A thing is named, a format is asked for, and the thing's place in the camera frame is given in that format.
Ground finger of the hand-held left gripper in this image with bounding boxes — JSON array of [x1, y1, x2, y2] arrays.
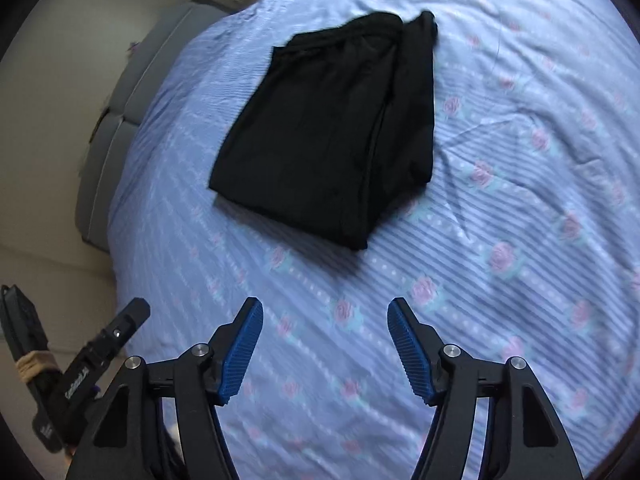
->
[[87, 298, 152, 361], [0, 285, 50, 361]]

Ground blue floral bed sheet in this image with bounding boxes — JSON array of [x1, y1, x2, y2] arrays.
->
[[107, 0, 640, 480]]

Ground black pants with white logo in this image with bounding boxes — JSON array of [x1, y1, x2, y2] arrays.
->
[[208, 10, 441, 252]]

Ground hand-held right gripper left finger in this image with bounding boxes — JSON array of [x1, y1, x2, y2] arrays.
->
[[65, 297, 264, 480]]

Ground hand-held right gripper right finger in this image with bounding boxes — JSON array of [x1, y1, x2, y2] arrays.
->
[[387, 297, 583, 480]]

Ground grey padded headboard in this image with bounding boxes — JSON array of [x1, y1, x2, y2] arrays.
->
[[75, 0, 236, 253]]

